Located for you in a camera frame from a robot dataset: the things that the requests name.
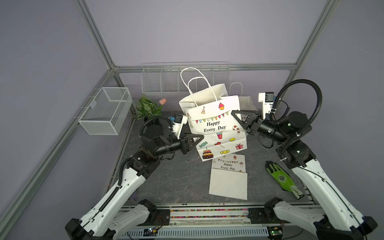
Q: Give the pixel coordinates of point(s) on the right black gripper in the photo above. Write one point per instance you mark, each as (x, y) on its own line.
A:
(255, 117)

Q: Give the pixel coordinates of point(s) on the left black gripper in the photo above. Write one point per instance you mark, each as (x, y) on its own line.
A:
(185, 141)

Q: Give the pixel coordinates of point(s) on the white party paper bag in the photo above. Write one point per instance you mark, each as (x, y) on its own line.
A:
(229, 178)

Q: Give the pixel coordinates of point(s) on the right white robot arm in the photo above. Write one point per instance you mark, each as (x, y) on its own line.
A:
(340, 220)

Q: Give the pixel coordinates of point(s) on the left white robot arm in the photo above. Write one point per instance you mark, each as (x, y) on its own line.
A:
(102, 221)

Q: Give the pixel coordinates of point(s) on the pink artificial tulip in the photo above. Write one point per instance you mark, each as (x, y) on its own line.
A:
(163, 101)

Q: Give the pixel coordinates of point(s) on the green artificial plant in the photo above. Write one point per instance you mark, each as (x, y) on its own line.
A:
(146, 108)

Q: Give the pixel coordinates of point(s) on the green black work glove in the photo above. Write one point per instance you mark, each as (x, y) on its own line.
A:
(283, 179)

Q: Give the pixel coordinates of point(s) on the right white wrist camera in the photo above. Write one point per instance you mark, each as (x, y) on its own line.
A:
(267, 100)

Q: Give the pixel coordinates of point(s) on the white wire wall shelf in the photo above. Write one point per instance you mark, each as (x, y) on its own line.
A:
(179, 77)

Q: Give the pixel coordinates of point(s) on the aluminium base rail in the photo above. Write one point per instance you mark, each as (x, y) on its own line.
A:
(216, 222)

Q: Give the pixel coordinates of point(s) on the white wire mesh basket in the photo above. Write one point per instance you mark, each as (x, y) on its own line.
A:
(106, 112)

